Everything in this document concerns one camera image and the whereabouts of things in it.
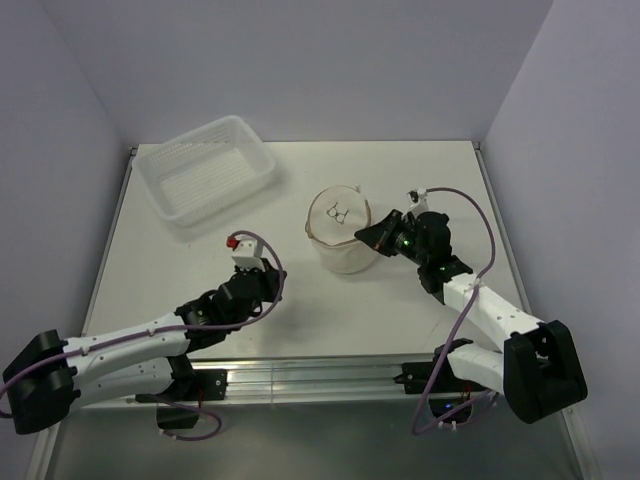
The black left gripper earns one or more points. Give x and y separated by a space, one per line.
271 279

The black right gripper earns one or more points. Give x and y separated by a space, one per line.
379 235

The white mesh laundry bag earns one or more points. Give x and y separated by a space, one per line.
334 216

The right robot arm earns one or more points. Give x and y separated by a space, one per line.
534 364

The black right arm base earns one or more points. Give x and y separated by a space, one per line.
447 392

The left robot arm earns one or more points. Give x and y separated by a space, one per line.
191 327

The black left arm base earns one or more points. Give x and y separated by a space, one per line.
180 412

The white plastic mesh basket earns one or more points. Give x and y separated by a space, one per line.
194 177

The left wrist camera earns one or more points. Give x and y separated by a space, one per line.
246 252

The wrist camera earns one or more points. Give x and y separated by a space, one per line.
418 201
246 252

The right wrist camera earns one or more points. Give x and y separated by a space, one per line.
418 201

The aluminium front rail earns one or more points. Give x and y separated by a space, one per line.
310 377

